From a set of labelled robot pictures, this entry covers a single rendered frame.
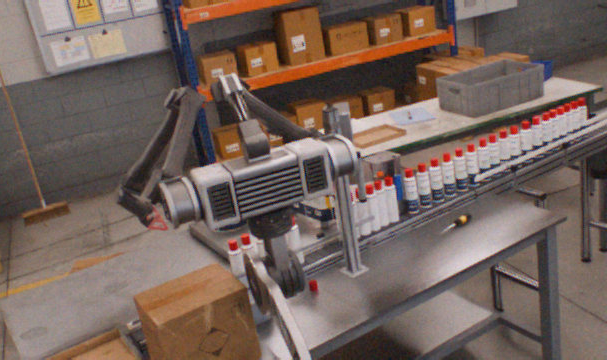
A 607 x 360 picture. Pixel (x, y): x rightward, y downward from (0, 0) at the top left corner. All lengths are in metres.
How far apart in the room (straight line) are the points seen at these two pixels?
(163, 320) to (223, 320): 0.19
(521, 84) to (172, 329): 3.24
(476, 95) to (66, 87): 4.01
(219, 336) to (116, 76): 5.01
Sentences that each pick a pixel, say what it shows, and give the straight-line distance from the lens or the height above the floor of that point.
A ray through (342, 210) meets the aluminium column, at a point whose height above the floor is 1.11.
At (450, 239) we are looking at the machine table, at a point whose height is 0.83.
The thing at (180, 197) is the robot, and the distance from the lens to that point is 1.93.
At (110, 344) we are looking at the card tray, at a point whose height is 0.83.
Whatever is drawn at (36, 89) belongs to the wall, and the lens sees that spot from 6.92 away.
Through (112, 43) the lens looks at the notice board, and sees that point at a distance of 6.78.
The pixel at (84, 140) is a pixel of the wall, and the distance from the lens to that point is 7.03.
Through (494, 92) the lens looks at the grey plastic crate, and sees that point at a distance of 4.60.
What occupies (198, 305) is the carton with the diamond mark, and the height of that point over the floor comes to 1.12.
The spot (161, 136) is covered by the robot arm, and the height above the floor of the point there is 1.53.
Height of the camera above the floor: 2.13
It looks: 21 degrees down
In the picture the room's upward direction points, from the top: 10 degrees counter-clockwise
